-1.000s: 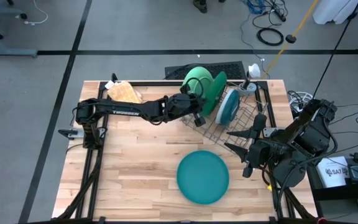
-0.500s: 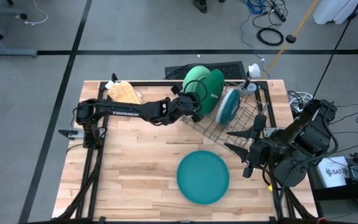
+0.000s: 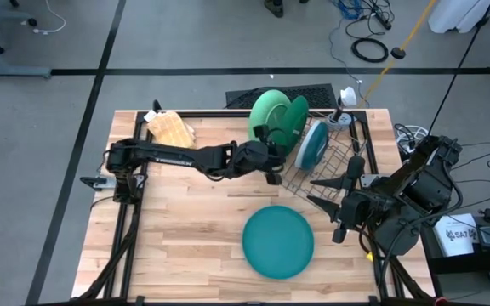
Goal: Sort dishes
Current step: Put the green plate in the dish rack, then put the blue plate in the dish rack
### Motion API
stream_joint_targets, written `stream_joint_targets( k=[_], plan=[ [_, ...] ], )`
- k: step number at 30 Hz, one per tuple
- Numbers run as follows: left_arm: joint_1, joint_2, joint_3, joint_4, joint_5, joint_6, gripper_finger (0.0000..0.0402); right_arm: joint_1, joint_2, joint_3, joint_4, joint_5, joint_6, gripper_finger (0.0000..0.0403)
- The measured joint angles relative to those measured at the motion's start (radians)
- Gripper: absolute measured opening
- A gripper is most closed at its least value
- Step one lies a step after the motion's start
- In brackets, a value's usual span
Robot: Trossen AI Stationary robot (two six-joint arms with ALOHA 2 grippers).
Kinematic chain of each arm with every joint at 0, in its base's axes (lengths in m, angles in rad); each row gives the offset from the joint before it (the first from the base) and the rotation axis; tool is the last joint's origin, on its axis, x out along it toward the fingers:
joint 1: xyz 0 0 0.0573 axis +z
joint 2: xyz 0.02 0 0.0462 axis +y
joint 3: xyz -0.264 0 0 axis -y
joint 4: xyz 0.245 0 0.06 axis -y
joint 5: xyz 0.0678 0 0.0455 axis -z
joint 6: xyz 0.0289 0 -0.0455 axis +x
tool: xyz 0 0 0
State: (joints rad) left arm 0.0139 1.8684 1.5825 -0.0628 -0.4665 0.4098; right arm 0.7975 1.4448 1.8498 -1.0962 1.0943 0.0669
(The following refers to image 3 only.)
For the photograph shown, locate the grey round power socket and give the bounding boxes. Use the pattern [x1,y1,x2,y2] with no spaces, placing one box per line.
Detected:
[328,110,354,132]

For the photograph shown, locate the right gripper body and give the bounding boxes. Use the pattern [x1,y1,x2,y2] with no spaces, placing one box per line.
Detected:
[332,155,393,245]

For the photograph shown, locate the black coiled cable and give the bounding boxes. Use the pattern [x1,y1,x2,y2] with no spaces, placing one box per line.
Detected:
[350,37,390,65]

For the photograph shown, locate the wire dish rack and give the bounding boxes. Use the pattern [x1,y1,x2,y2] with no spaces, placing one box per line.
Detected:
[276,110,370,206]

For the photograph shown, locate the white box with label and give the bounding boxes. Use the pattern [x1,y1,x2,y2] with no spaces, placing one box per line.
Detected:
[431,212,481,258]

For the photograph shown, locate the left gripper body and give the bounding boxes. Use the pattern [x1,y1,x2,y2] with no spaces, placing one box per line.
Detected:
[236,124,284,186]

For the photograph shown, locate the blue cable bundle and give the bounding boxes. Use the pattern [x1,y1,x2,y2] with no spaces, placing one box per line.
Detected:
[336,0,364,21]

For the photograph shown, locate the white coiled cable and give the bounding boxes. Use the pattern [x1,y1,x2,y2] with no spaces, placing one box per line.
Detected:
[395,123,434,153]

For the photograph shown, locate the white bag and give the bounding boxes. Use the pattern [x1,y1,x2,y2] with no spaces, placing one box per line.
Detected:
[428,0,490,35]

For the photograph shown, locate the grey mounting bracket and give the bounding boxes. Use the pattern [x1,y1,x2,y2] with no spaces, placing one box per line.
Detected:
[78,174,121,190]
[360,173,389,188]

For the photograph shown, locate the grey desk foot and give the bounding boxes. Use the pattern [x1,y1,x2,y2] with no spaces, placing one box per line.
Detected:
[0,65,53,79]

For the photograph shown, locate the green plate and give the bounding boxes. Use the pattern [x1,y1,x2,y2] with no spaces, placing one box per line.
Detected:
[248,88,293,145]
[275,94,311,157]

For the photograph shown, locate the white power adapter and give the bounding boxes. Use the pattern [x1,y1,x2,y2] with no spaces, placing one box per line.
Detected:
[339,86,357,108]

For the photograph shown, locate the grey office chair base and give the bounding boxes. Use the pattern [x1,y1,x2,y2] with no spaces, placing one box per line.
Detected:
[0,0,38,55]

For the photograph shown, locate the yellow strap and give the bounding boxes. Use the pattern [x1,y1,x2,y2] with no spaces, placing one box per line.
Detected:
[357,0,439,105]

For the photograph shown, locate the black power strip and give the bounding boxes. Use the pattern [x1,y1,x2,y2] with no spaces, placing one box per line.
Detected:
[370,6,394,31]

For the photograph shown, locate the black side table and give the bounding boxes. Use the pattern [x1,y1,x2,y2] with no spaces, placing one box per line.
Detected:
[419,211,490,298]

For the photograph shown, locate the black stand foot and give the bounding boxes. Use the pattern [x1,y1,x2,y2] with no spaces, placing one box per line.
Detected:
[263,0,285,19]

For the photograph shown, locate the black table frame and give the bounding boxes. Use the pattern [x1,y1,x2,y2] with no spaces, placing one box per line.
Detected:
[72,108,440,306]

